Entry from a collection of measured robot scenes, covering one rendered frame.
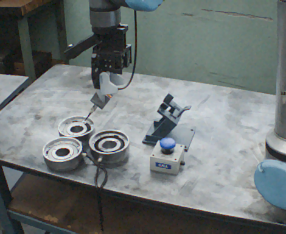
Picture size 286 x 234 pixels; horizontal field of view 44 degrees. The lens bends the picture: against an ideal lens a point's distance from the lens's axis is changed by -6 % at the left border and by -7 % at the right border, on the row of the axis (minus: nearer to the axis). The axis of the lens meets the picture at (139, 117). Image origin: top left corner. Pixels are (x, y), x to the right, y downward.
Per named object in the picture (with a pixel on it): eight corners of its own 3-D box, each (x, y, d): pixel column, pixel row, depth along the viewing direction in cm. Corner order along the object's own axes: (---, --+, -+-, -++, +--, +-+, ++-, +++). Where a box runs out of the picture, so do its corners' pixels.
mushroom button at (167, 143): (157, 160, 94) (157, 144, 91) (162, 150, 97) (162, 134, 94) (173, 163, 93) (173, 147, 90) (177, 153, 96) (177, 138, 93)
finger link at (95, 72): (97, 91, 94) (96, 58, 90) (92, 91, 94) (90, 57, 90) (104, 85, 98) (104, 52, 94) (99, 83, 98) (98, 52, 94)
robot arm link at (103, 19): (83, 11, 85) (98, 2, 91) (85, 29, 87) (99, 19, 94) (113, 13, 83) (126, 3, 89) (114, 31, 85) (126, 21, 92)
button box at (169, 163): (149, 170, 94) (149, 155, 92) (157, 153, 100) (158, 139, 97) (181, 177, 92) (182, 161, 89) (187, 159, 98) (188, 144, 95)
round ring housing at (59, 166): (42, 173, 93) (39, 161, 91) (47, 149, 102) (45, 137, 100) (82, 173, 94) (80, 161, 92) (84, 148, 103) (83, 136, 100)
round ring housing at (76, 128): (58, 130, 110) (56, 119, 108) (92, 124, 112) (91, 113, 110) (61, 151, 101) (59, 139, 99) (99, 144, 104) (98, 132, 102)
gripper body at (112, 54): (121, 77, 91) (119, 31, 85) (89, 74, 94) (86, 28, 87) (132, 64, 97) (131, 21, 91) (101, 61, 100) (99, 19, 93)
